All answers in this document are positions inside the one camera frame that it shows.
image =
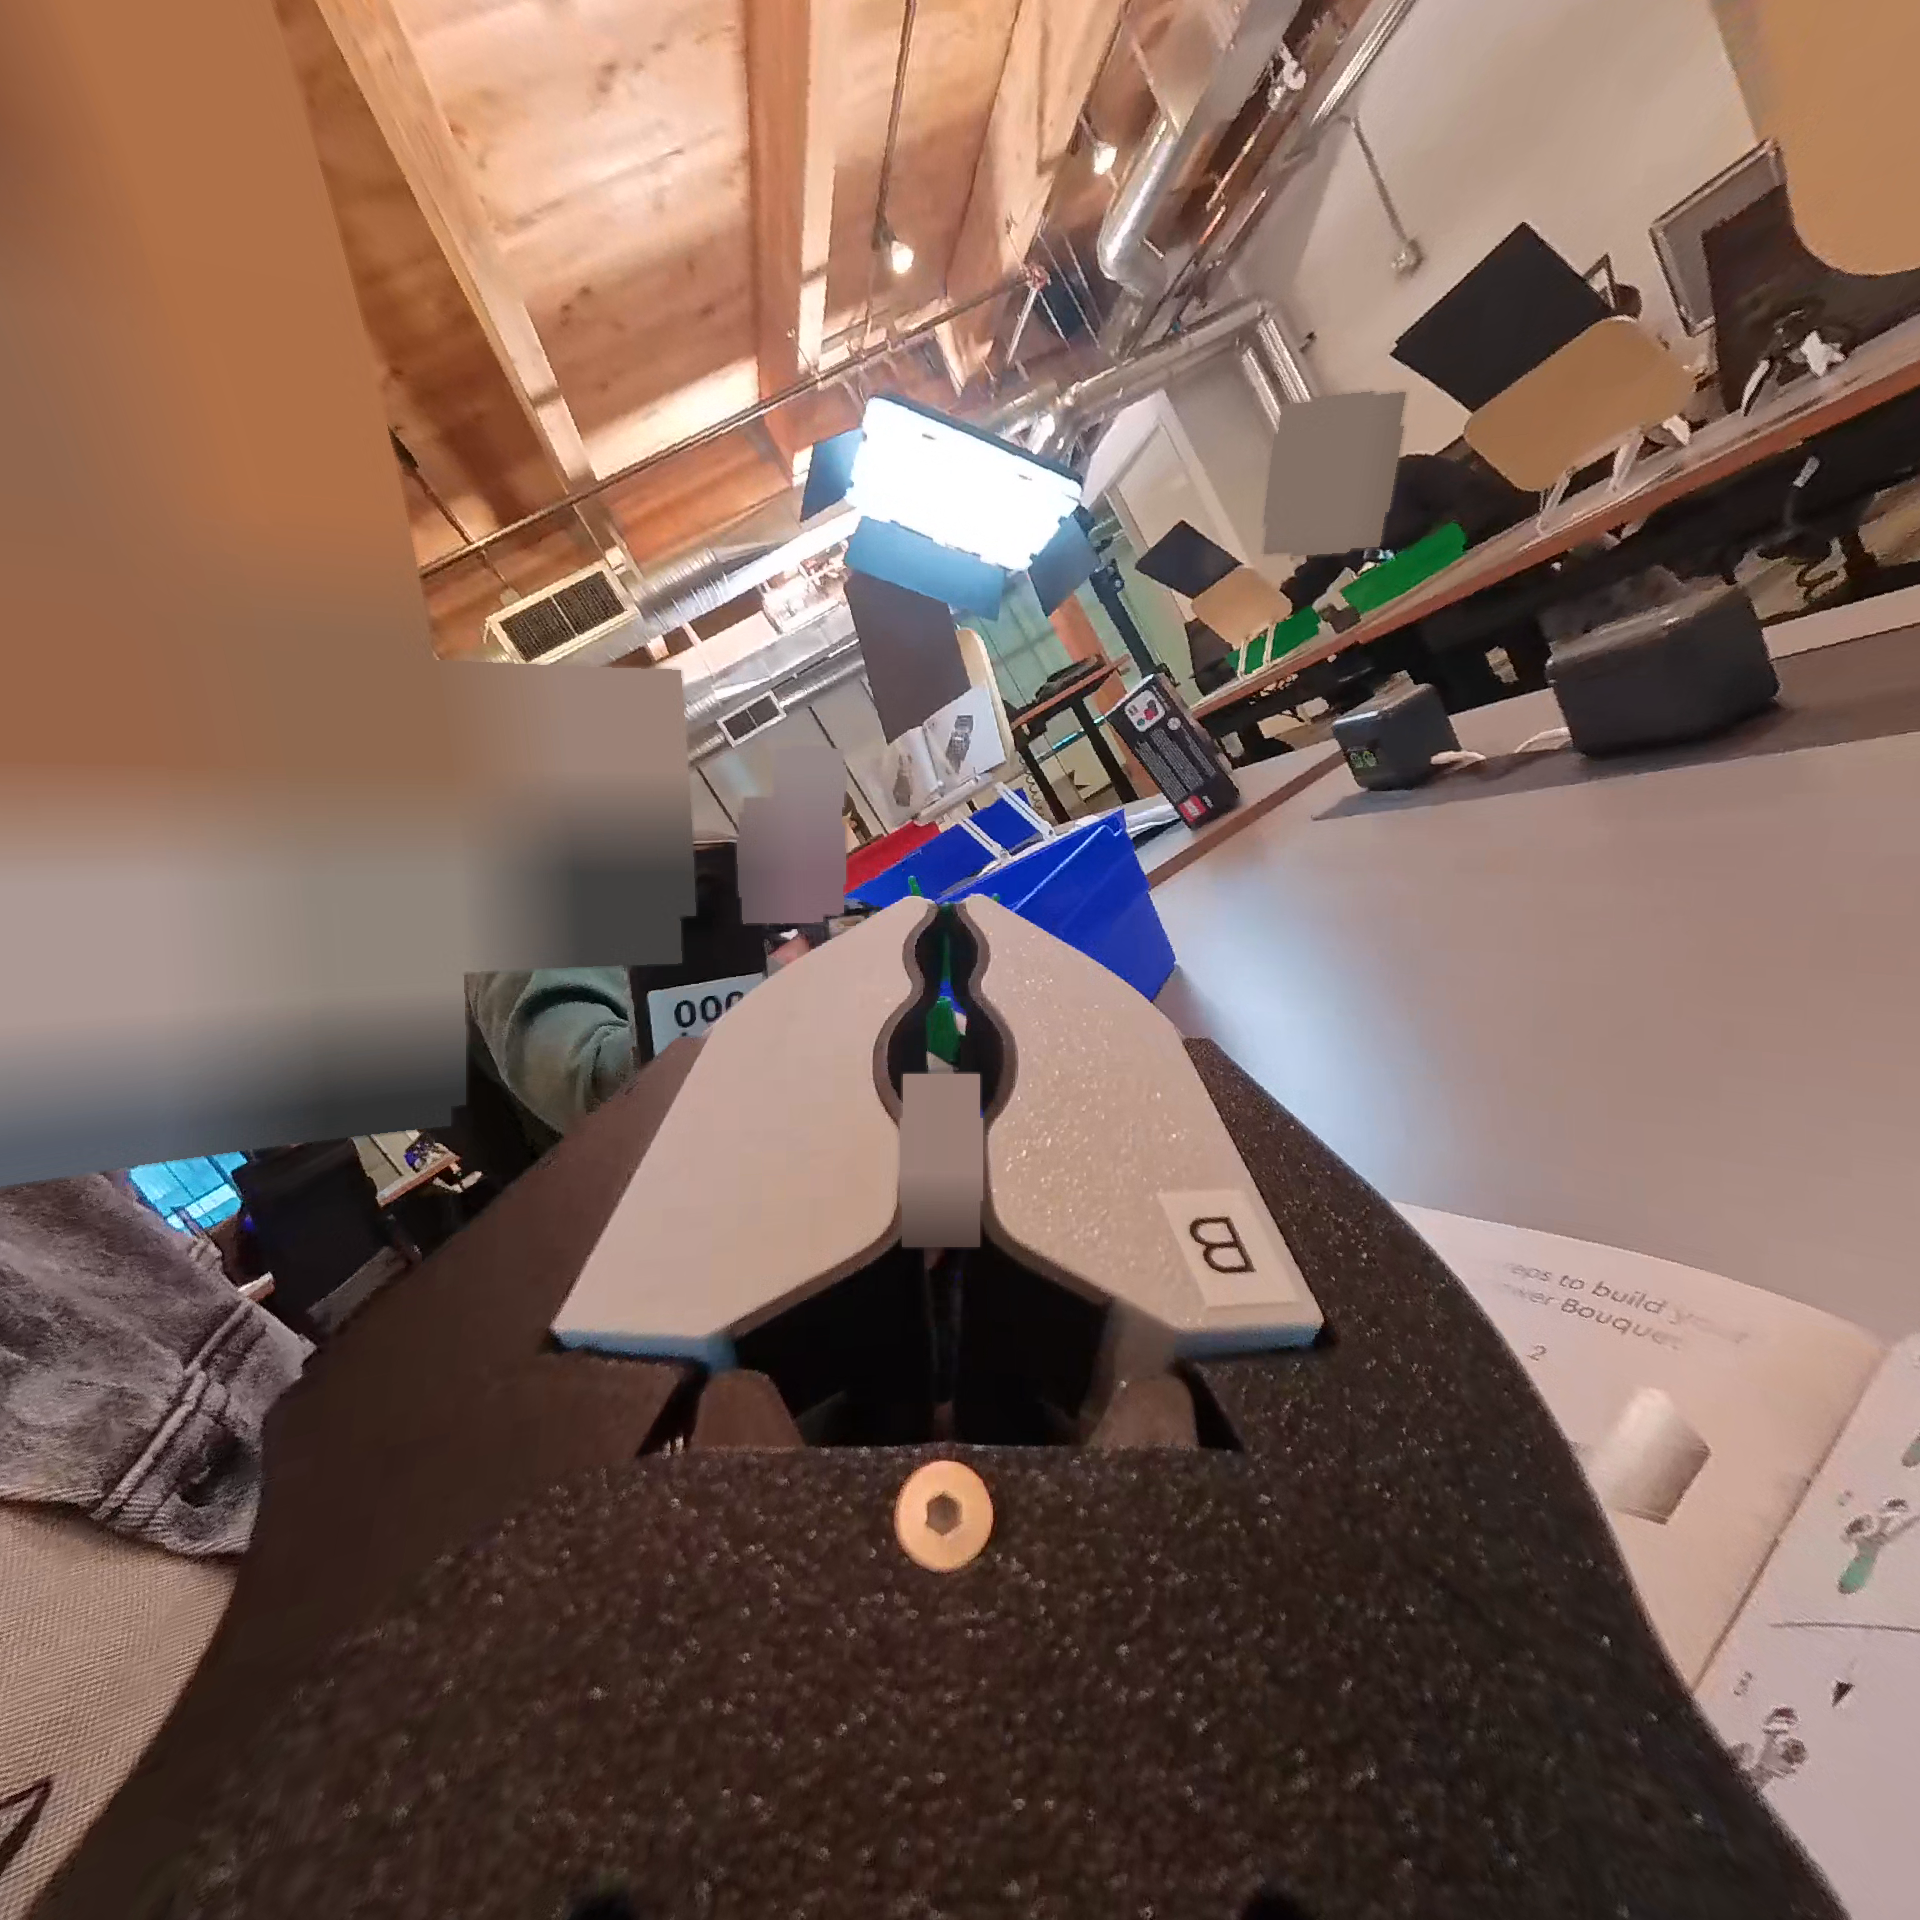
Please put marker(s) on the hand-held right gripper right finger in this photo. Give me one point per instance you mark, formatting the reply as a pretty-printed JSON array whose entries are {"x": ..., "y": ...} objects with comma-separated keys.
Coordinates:
[{"x": 1111, "y": 1172}]

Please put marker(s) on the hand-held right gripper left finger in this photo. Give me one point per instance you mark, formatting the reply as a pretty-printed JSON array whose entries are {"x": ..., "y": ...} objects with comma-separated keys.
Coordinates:
[{"x": 748, "y": 1172}]

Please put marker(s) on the green lego stem piece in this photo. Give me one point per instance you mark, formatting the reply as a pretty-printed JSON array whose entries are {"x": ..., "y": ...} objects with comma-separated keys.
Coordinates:
[{"x": 940, "y": 1029}]

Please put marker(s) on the blue plastic bin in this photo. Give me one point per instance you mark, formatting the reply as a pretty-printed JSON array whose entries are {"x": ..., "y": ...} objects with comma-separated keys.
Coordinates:
[
  {"x": 939, "y": 858},
  {"x": 1089, "y": 908}
]

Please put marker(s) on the black lego set box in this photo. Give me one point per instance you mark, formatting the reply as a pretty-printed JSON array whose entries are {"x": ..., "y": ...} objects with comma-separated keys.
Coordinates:
[{"x": 1177, "y": 748}]

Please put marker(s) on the lego instruction booklet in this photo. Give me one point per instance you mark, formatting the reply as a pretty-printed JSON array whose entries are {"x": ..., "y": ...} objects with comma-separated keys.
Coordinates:
[{"x": 1649, "y": 1350}]

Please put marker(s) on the white printed tag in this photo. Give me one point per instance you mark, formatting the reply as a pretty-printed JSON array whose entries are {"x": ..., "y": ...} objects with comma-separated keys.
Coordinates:
[{"x": 706, "y": 1007}]

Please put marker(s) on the red plastic bin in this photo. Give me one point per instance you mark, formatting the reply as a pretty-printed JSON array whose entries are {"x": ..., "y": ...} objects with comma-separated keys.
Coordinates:
[{"x": 877, "y": 867}]

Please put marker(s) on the charger box with green lights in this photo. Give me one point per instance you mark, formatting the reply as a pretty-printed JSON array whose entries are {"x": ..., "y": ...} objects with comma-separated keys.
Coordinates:
[{"x": 1395, "y": 743}]

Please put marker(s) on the black light flag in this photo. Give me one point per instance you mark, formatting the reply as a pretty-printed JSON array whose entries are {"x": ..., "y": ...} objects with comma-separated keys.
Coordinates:
[{"x": 909, "y": 653}]

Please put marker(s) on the ceiling air vent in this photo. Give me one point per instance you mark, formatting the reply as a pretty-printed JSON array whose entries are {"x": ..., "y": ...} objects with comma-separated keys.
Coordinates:
[{"x": 557, "y": 614}]

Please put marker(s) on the black flat panel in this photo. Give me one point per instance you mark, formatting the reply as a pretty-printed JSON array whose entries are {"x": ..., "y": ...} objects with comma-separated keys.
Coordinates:
[
  {"x": 1182, "y": 558},
  {"x": 1482, "y": 309}
]

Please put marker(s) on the person's grey denim garment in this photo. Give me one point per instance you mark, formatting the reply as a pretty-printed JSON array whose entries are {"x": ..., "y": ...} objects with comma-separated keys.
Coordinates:
[{"x": 134, "y": 1350}]

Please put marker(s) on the studio light panel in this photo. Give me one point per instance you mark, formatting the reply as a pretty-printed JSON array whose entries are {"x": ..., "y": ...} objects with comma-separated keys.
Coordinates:
[{"x": 961, "y": 483}]

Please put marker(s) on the dark grey charger box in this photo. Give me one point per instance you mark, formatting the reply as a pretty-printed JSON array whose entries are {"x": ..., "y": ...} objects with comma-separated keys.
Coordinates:
[{"x": 1657, "y": 674}]

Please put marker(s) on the person's beige trousers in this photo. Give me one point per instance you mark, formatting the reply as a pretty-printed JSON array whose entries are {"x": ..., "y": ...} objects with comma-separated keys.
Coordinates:
[{"x": 90, "y": 1697}]

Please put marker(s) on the dark desk mat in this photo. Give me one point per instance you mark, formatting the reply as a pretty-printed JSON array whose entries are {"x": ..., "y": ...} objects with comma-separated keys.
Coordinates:
[{"x": 1846, "y": 674}]

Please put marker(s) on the metal air duct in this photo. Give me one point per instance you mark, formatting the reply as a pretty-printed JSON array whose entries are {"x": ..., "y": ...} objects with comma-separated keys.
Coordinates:
[{"x": 1155, "y": 182}]

